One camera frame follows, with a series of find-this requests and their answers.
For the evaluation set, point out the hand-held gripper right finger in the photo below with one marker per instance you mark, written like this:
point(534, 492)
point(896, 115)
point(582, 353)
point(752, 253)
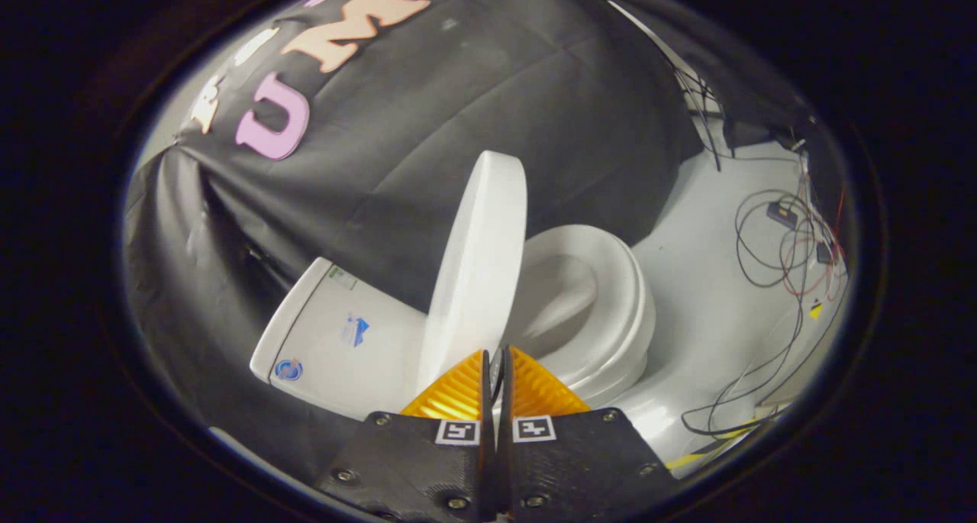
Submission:
point(580, 462)

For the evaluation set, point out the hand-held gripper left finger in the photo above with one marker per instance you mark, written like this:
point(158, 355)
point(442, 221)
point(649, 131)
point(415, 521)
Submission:
point(412, 462)

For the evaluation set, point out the white toilet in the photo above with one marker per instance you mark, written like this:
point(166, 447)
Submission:
point(359, 363)

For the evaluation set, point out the small black adapter box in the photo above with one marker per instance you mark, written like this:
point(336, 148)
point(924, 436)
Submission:
point(782, 215)

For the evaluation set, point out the small yellow tag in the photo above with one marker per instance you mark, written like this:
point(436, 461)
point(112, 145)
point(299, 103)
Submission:
point(815, 311)

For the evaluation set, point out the white toilet tank lid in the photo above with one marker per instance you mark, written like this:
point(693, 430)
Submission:
point(294, 317)

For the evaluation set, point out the black backdrop cloth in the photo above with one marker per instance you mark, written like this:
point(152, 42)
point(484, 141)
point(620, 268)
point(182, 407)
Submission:
point(427, 126)

